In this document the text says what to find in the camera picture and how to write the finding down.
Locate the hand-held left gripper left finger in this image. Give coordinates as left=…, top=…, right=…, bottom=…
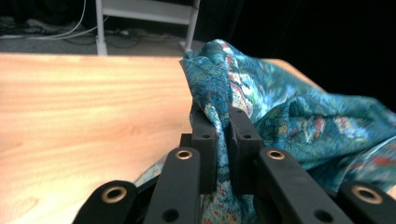
left=179, top=100, right=219, bottom=195

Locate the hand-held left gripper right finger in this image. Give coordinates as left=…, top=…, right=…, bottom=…
left=228, top=106, right=266, bottom=196

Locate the teal floral shirt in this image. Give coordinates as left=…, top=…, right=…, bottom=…
left=134, top=38, right=396, bottom=224

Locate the black cable bundle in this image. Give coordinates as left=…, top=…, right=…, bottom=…
left=104, top=28, right=143, bottom=49

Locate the white metal stand frame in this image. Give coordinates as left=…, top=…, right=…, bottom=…
left=94, top=0, right=202, bottom=57

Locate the white floor cable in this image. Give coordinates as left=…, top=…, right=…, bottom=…
left=0, top=0, right=108, bottom=41

